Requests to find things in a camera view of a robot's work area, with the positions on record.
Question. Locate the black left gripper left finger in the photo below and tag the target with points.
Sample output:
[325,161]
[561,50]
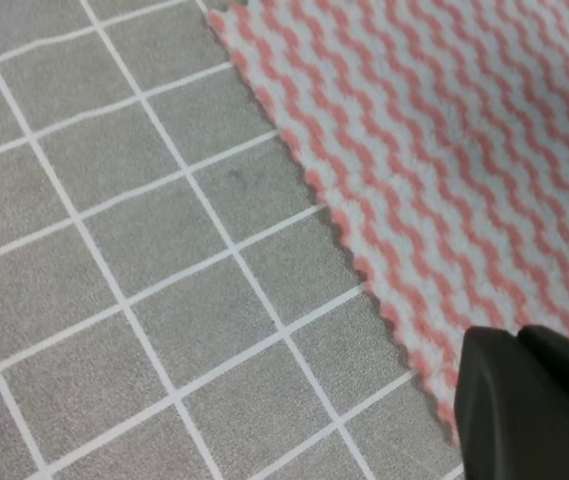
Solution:
[512,418]

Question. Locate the pink white wavy towel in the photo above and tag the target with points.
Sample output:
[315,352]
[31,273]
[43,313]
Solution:
[437,133]

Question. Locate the grey grid tablecloth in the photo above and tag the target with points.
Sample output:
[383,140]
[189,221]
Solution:
[174,302]

